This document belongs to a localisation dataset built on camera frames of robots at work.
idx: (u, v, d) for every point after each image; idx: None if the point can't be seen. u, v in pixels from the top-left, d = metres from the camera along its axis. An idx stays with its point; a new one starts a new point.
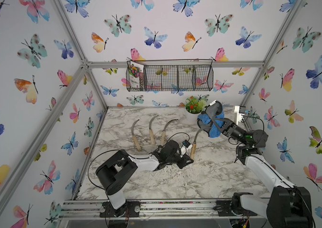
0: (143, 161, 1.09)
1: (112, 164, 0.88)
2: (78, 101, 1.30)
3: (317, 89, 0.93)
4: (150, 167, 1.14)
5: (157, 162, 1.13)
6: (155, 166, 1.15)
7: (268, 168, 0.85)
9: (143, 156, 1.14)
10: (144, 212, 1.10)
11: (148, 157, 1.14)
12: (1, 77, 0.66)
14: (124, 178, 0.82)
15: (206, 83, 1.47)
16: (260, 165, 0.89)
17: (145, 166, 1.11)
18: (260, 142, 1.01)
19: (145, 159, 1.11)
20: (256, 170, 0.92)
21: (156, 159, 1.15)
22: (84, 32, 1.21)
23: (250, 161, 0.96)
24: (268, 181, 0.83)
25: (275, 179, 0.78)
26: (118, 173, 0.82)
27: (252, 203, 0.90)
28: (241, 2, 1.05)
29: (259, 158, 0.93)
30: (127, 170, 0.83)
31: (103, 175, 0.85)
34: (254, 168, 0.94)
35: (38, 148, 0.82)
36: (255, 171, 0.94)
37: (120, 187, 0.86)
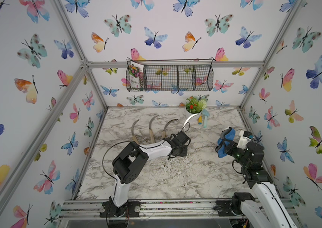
0: (156, 148, 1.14)
1: (126, 155, 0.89)
2: (78, 101, 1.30)
3: (317, 89, 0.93)
4: (163, 154, 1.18)
5: (170, 147, 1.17)
6: (168, 152, 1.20)
7: (279, 208, 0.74)
9: (154, 144, 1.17)
10: (144, 212, 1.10)
11: (161, 144, 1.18)
12: (1, 77, 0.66)
14: (137, 168, 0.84)
15: (207, 83, 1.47)
16: (271, 200, 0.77)
17: (158, 153, 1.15)
18: (255, 149, 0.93)
19: (156, 147, 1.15)
20: (263, 201, 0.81)
21: (169, 145, 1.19)
22: (84, 32, 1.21)
23: (257, 190, 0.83)
24: (273, 223, 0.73)
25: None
26: (131, 164, 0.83)
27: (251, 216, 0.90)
28: (241, 2, 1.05)
29: (269, 191, 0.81)
30: (138, 161, 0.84)
31: (119, 167, 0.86)
34: (259, 197, 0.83)
35: (38, 148, 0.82)
36: (259, 199, 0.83)
37: (135, 176, 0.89)
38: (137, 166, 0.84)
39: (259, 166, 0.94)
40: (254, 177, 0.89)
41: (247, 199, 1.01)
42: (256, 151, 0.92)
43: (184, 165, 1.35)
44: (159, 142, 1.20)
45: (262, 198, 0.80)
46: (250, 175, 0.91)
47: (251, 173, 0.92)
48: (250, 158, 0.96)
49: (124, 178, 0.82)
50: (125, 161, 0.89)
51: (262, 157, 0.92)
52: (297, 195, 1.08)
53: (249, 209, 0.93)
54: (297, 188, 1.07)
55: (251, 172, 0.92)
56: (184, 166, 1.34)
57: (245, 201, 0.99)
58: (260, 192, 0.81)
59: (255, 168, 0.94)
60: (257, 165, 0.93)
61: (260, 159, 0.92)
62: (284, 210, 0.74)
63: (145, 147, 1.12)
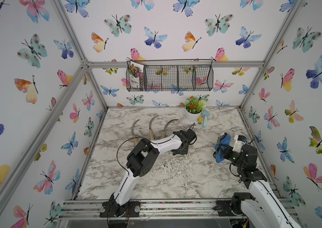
0: (166, 143, 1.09)
1: (140, 149, 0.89)
2: (78, 101, 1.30)
3: (317, 89, 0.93)
4: (173, 147, 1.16)
5: (180, 141, 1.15)
6: (178, 145, 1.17)
7: (274, 202, 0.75)
9: (164, 139, 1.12)
10: (144, 212, 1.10)
11: (171, 138, 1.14)
12: (1, 77, 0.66)
14: (150, 163, 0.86)
15: (207, 83, 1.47)
16: (266, 195, 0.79)
17: (168, 147, 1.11)
18: (249, 150, 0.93)
19: (166, 141, 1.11)
20: (259, 197, 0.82)
21: (178, 138, 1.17)
22: (84, 31, 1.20)
23: (253, 187, 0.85)
24: (270, 217, 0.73)
25: (280, 218, 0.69)
26: (144, 159, 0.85)
27: (252, 216, 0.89)
28: (241, 2, 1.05)
29: (265, 187, 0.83)
30: (150, 157, 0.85)
31: (133, 161, 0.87)
34: (255, 194, 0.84)
35: (38, 148, 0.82)
36: (256, 196, 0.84)
37: (147, 171, 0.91)
38: (149, 163, 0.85)
39: (254, 166, 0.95)
40: (250, 175, 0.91)
41: (247, 198, 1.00)
42: (250, 153, 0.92)
43: (184, 165, 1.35)
44: (169, 137, 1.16)
45: (258, 194, 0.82)
46: (246, 175, 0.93)
47: (247, 172, 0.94)
48: (244, 159, 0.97)
49: (138, 172, 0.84)
50: (139, 156, 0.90)
51: (256, 158, 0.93)
52: (297, 195, 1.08)
53: (249, 207, 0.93)
54: (298, 188, 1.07)
55: (246, 172, 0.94)
56: (184, 166, 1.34)
57: (245, 200, 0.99)
58: (256, 189, 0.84)
59: (250, 168, 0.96)
60: (252, 166, 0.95)
61: (253, 159, 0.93)
62: (279, 203, 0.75)
63: (155, 144, 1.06)
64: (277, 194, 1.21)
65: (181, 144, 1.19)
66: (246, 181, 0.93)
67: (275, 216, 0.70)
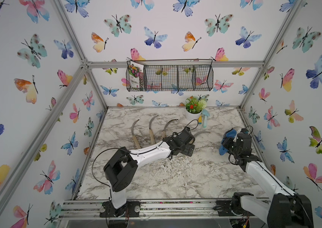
0: (151, 154, 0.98)
1: (116, 161, 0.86)
2: (78, 101, 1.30)
3: (317, 89, 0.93)
4: (161, 156, 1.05)
5: (168, 150, 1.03)
6: (167, 154, 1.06)
7: (269, 175, 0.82)
9: (147, 148, 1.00)
10: (144, 212, 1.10)
11: (157, 147, 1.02)
12: (1, 77, 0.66)
14: (127, 177, 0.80)
15: (207, 83, 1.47)
16: (262, 171, 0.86)
17: (154, 157, 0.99)
18: (243, 135, 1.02)
19: (152, 151, 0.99)
20: (257, 176, 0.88)
21: (167, 146, 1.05)
22: (84, 32, 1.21)
23: (250, 168, 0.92)
24: (267, 188, 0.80)
25: (275, 186, 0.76)
26: (121, 173, 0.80)
27: (252, 205, 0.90)
28: (241, 2, 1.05)
29: (261, 166, 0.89)
30: (127, 170, 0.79)
31: (109, 174, 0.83)
34: (256, 177, 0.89)
35: (38, 148, 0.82)
36: (256, 178, 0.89)
37: (126, 185, 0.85)
38: (126, 177, 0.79)
39: (250, 151, 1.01)
40: (245, 159, 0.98)
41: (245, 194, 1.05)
42: (244, 138, 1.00)
43: (184, 165, 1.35)
44: (155, 145, 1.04)
45: (255, 172, 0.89)
46: (242, 160, 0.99)
47: (242, 157, 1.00)
48: (240, 145, 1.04)
49: (114, 187, 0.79)
50: (117, 167, 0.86)
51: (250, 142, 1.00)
52: None
53: (248, 199, 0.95)
54: (297, 188, 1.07)
55: (242, 157, 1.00)
56: (184, 166, 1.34)
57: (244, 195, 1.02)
58: (252, 168, 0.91)
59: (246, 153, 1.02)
60: (248, 151, 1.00)
61: (249, 144, 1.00)
62: (273, 175, 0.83)
63: (136, 154, 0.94)
64: None
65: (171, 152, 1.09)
66: (243, 165, 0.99)
67: (271, 185, 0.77)
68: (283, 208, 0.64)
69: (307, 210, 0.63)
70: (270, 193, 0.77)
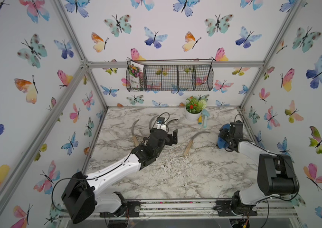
0: (114, 173, 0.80)
1: (71, 189, 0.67)
2: (78, 101, 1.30)
3: (317, 89, 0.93)
4: (128, 173, 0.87)
5: (137, 164, 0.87)
6: (137, 167, 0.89)
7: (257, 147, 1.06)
9: (111, 167, 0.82)
10: (144, 212, 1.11)
11: (122, 164, 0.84)
12: (1, 77, 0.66)
14: (86, 206, 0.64)
15: (207, 83, 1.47)
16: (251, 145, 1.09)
17: (119, 175, 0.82)
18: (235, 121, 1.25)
19: (116, 170, 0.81)
20: (247, 150, 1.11)
21: (136, 160, 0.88)
22: (84, 32, 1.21)
23: (241, 146, 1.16)
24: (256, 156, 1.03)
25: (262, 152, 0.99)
26: (76, 203, 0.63)
27: (249, 192, 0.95)
28: (241, 2, 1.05)
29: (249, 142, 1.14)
30: (81, 200, 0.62)
31: (67, 205, 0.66)
34: (247, 152, 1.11)
35: (38, 148, 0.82)
36: (247, 153, 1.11)
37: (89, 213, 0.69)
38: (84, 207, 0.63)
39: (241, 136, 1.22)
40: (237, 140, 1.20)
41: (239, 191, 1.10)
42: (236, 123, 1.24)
43: (184, 165, 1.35)
44: (121, 161, 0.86)
45: (245, 148, 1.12)
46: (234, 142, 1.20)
47: (235, 140, 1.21)
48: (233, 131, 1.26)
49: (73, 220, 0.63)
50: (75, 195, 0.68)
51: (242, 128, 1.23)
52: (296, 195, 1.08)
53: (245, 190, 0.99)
54: None
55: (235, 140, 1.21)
56: (184, 166, 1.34)
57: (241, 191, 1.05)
58: (243, 145, 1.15)
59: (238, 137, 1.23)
60: (240, 135, 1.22)
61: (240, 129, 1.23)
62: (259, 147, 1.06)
63: (93, 177, 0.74)
64: None
65: (143, 164, 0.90)
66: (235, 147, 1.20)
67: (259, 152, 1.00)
68: (268, 162, 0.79)
69: (288, 165, 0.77)
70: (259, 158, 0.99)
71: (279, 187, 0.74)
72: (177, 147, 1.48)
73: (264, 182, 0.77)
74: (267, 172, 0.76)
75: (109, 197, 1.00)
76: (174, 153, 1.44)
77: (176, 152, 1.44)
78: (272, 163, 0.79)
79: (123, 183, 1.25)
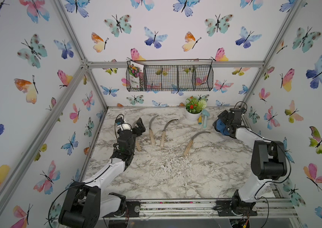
0: (108, 173, 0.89)
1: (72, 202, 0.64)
2: (78, 101, 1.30)
3: (317, 89, 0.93)
4: (118, 172, 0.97)
5: (122, 162, 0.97)
6: (123, 166, 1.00)
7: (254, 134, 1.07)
9: (101, 170, 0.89)
10: (144, 212, 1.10)
11: (110, 165, 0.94)
12: (0, 78, 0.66)
14: (95, 207, 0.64)
15: (207, 83, 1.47)
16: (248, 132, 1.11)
17: (111, 175, 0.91)
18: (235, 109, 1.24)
19: (107, 171, 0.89)
20: (244, 137, 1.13)
21: (120, 159, 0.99)
22: (84, 32, 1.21)
23: (239, 132, 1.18)
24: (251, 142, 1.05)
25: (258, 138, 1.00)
26: (84, 207, 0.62)
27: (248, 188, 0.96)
28: (241, 2, 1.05)
29: (247, 129, 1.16)
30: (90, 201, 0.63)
31: (70, 220, 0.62)
34: (243, 137, 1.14)
35: (38, 148, 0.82)
36: (243, 139, 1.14)
37: (96, 218, 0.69)
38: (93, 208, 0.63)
39: (239, 122, 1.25)
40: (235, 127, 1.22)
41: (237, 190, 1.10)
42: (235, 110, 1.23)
43: (184, 165, 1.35)
44: (108, 164, 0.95)
45: (242, 134, 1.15)
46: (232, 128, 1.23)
47: (233, 126, 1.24)
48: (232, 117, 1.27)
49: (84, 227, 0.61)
50: (76, 207, 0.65)
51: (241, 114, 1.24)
52: (297, 195, 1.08)
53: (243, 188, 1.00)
54: (298, 188, 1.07)
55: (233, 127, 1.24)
56: (184, 166, 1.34)
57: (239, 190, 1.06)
58: (241, 131, 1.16)
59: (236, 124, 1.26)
60: (238, 121, 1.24)
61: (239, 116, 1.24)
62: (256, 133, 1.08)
63: (92, 180, 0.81)
64: (277, 194, 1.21)
65: (126, 164, 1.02)
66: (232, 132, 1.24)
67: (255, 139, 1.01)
68: (260, 148, 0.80)
69: (281, 151, 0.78)
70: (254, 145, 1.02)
71: (269, 170, 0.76)
72: (177, 147, 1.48)
73: (256, 166, 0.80)
74: (260, 157, 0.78)
75: (106, 199, 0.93)
76: (174, 153, 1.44)
77: (176, 152, 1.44)
78: (265, 148, 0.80)
79: (123, 183, 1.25)
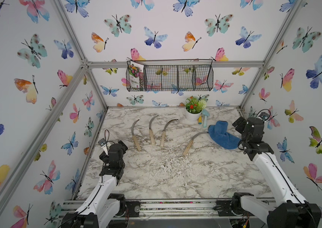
0: (100, 194, 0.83)
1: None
2: (78, 101, 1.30)
3: (317, 89, 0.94)
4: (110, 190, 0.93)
5: (113, 177, 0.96)
6: (114, 182, 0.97)
7: (280, 175, 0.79)
9: (93, 194, 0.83)
10: (144, 212, 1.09)
11: (100, 185, 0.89)
12: (0, 78, 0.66)
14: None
15: (207, 83, 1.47)
16: (271, 168, 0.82)
17: (105, 196, 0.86)
18: (255, 121, 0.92)
19: (99, 193, 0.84)
20: (265, 171, 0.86)
21: (109, 176, 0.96)
22: (84, 32, 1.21)
23: (259, 160, 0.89)
24: (274, 187, 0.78)
25: (285, 191, 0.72)
26: None
27: (251, 204, 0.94)
28: (241, 2, 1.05)
29: (271, 160, 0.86)
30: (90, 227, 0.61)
31: None
34: (265, 174, 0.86)
35: (39, 148, 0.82)
36: (265, 175, 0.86)
37: None
38: None
39: (260, 137, 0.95)
40: (255, 147, 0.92)
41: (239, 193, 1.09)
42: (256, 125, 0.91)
43: (184, 165, 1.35)
44: (99, 184, 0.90)
45: (263, 166, 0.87)
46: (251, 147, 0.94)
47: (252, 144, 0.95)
48: (250, 131, 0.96)
49: None
50: None
51: (262, 129, 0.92)
52: None
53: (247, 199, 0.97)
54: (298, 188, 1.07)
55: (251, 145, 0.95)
56: (184, 166, 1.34)
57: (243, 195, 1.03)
58: (261, 161, 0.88)
59: (256, 140, 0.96)
60: (258, 137, 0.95)
61: (260, 131, 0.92)
62: (285, 175, 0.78)
63: (85, 207, 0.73)
64: None
65: (117, 177, 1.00)
66: (251, 153, 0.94)
67: (280, 188, 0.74)
68: (290, 218, 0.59)
69: (316, 221, 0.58)
70: (277, 194, 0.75)
71: None
72: (177, 147, 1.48)
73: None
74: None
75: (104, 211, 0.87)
76: (174, 153, 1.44)
77: (176, 152, 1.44)
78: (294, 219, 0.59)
79: (123, 183, 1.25)
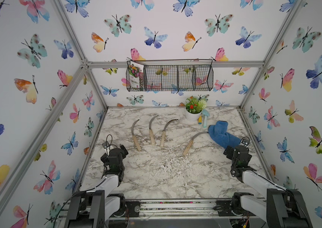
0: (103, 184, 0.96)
1: (77, 210, 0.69)
2: (78, 101, 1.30)
3: (317, 89, 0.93)
4: (112, 185, 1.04)
5: (116, 175, 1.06)
6: (116, 182, 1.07)
7: (262, 178, 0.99)
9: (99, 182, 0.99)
10: (144, 212, 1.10)
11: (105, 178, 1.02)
12: (0, 78, 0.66)
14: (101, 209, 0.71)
15: (206, 83, 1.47)
16: (256, 176, 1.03)
17: (108, 187, 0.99)
18: (241, 148, 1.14)
19: (103, 183, 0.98)
20: (252, 183, 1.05)
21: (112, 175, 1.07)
22: (84, 32, 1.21)
23: (247, 175, 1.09)
24: (262, 188, 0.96)
25: (269, 185, 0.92)
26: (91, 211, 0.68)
27: (252, 204, 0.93)
28: (241, 2, 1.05)
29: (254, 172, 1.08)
30: (97, 203, 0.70)
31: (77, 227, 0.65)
34: (253, 183, 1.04)
35: (39, 148, 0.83)
36: (253, 185, 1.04)
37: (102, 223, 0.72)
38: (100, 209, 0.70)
39: (245, 162, 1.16)
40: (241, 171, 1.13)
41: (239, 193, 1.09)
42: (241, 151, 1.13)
43: (184, 165, 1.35)
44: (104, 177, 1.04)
45: (250, 179, 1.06)
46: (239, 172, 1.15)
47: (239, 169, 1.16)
48: (237, 157, 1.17)
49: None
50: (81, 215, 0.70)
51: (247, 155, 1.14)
52: None
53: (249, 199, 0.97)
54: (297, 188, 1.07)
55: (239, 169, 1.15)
56: (184, 166, 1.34)
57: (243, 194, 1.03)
58: (248, 175, 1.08)
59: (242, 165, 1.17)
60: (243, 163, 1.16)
61: (244, 156, 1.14)
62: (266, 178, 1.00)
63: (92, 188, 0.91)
64: None
65: (119, 180, 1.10)
66: (239, 176, 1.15)
67: (266, 185, 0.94)
68: (277, 198, 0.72)
69: (300, 202, 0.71)
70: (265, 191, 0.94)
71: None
72: (177, 147, 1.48)
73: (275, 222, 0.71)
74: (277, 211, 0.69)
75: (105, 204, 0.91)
76: (174, 153, 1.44)
77: (176, 152, 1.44)
78: (281, 200, 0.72)
79: (123, 183, 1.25)
